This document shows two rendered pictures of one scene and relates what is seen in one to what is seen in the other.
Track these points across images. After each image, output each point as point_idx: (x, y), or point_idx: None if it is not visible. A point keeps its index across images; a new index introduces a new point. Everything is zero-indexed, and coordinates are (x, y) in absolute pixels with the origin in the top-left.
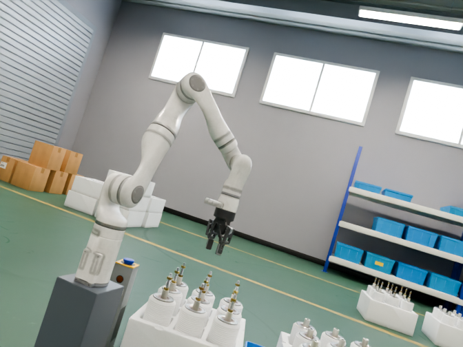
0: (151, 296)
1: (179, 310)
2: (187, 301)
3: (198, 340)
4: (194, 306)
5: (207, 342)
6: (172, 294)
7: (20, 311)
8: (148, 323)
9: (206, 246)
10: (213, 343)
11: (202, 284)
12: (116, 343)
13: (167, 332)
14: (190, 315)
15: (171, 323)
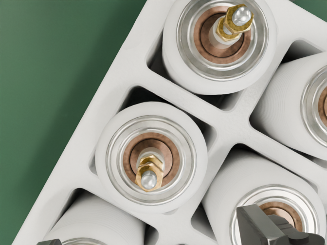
0: None
1: (326, 167)
2: (271, 169)
3: (71, 158)
4: (142, 151)
5: (64, 187)
6: (295, 98)
7: None
8: (155, 0)
9: (248, 210)
10: (68, 212)
11: (142, 178)
12: (313, 14)
13: (114, 60)
14: (105, 126)
15: (181, 93)
